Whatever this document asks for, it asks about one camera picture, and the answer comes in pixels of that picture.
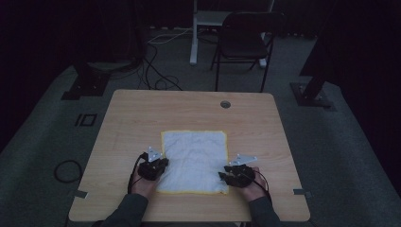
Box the white desk frame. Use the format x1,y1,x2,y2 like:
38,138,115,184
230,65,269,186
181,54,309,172
189,0,275,69

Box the person's left hand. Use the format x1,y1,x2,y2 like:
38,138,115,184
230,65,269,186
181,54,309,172
130,169,159,201

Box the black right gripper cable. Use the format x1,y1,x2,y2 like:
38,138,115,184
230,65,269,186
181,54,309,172
249,171,272,202

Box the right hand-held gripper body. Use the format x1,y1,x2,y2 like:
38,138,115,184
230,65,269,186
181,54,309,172
227,153,258,189

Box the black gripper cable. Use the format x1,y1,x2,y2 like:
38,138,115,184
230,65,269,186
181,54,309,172
249,171,272,202
127,152,148,195

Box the black floor cables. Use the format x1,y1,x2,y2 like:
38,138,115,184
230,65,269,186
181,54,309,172
136,44,183,92

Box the person's right hand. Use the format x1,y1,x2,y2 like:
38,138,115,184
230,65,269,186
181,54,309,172
240,166,270,202

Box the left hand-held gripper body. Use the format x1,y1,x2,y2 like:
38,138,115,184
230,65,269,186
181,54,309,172
137,146,165,182

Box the white floor cable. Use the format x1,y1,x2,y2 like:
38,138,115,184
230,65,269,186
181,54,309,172
147,27,194,44

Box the white cloth with yellow edge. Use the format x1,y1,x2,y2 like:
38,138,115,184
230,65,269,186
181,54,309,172
156,130,230,196

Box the black folding chair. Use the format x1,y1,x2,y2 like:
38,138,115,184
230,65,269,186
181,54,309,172
210,11,288,93

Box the black stand with base plate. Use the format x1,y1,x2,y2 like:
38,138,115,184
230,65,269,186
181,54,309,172
289,0,340,112
61,61,112,101

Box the grey round floor base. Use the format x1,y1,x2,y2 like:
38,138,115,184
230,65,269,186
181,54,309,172
86,60,136,74

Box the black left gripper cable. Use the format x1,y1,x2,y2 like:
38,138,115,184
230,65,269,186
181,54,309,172
127,152,148,195

